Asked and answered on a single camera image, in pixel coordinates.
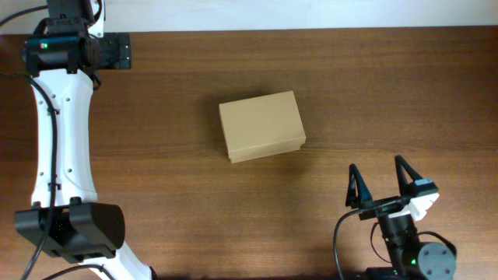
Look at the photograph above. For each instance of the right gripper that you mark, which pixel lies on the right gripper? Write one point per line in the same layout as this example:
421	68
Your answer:
363	194

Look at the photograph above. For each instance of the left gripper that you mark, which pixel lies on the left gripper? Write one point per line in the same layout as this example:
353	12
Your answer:
118	50

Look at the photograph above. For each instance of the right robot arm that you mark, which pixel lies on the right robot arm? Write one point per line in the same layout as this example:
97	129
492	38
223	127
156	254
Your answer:
412	254

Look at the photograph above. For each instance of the cardboard box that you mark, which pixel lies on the cardboard box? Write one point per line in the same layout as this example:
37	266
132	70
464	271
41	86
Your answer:
262	126

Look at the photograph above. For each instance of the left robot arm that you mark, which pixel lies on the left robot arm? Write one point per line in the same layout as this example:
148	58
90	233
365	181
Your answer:
65	219

